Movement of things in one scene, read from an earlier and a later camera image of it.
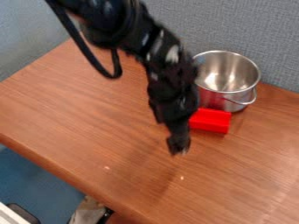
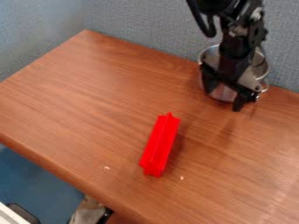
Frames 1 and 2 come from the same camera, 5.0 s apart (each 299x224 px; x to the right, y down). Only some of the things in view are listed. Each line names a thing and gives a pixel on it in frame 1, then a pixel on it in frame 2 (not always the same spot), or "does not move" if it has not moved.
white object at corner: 9,216 does not move
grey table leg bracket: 90,213 does not move
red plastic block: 209,121 to 159,145
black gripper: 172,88 to 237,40
